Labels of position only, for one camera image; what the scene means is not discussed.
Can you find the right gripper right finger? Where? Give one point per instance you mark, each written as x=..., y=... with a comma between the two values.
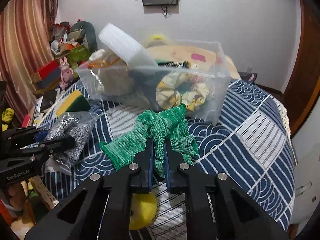
x=216, y=206

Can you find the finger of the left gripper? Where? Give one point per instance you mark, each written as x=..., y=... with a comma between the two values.
x=30, y=133
x=59, y=145

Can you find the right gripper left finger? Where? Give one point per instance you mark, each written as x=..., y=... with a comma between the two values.
x=100, y=207

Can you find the grey glove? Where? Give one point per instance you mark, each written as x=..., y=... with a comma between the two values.
x=78, y=125

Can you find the green knitted glove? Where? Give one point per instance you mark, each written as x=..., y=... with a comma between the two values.
x=169, y=124

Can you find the black and white sock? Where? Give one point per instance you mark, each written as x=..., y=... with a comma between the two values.
x=146, y=79

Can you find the white foam block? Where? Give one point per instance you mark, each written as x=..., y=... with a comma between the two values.
x=126, y=47

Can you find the floral fabric scrunchie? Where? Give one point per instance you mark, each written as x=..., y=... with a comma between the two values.
x=177, y=88

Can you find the person's left hand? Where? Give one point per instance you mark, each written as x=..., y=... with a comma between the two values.
x=18, y=194

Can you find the yellow and green sponge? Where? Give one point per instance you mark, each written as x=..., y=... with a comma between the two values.
x=75, y=102

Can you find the yellow plush toy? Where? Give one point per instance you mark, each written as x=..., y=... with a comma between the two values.
x=143, y=210

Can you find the red box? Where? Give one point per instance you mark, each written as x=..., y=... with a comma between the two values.
x=44, y=71

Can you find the pink bunny toy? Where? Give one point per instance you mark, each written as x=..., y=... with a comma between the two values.
x=66, y=73

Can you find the blue patterned tablecloth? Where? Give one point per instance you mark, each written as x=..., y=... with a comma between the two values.
x=250, y=143

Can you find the green cardboard box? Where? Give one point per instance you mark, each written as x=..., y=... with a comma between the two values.
x=75, y=55

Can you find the striped orange curtain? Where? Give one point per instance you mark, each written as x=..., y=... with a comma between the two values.
x=25, y=35

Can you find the grey-green plush toy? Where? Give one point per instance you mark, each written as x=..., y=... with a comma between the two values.
x=89, y=34

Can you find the white sticker-covered appliance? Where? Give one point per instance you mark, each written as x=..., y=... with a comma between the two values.
x=306, y=146

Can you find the clear plastic storage box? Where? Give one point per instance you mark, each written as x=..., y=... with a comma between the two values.
x=191, y=72

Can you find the dark bag on floor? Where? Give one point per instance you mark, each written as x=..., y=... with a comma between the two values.
x=248, y=77

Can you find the brown wooden door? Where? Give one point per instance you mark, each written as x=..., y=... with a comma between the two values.
x=302, y=91

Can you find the yellow curved headboard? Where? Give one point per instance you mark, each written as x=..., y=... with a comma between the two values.
x=157, y=37

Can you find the cream drawstring pouch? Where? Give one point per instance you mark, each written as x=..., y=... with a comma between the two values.
x=110, y=73

